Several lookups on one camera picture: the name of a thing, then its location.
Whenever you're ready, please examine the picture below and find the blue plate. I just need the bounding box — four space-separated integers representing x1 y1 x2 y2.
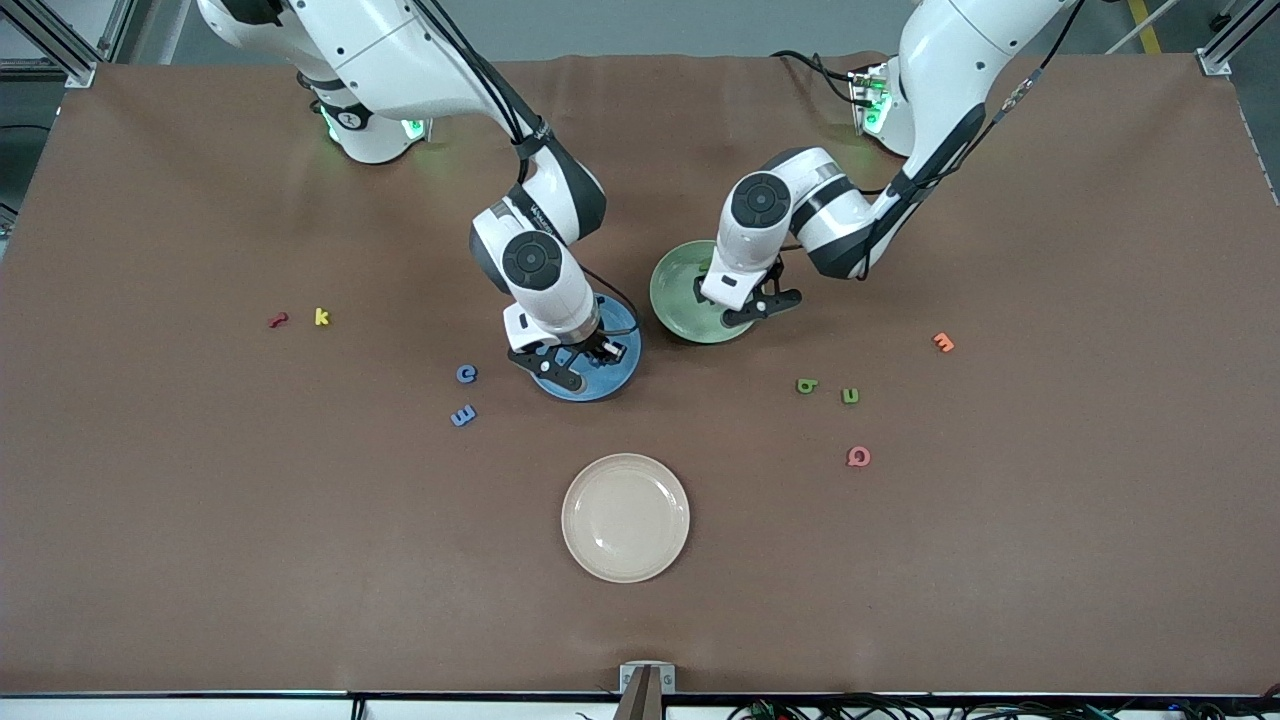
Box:
527 293 643 403

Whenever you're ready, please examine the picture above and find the green plate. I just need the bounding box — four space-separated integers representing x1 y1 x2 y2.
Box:
649 240 763 345

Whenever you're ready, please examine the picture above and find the beige plate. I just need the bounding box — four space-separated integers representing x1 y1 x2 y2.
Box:
561 453 691 584

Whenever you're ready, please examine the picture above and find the brown table mat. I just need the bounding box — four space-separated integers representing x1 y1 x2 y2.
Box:
0 52 1280 696

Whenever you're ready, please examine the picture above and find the black arm base cable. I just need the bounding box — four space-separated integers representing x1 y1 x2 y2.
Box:
770 48 871 109

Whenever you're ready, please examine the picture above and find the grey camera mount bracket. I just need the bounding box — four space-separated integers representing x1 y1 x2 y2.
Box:
612 662 677 720

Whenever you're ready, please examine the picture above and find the black cable bundle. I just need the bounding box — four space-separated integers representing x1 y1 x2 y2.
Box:
725 690 1280 720

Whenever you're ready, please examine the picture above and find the aluminium frame post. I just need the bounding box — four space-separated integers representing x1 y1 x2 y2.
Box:
1195 0 1280 76
0 0 101 89

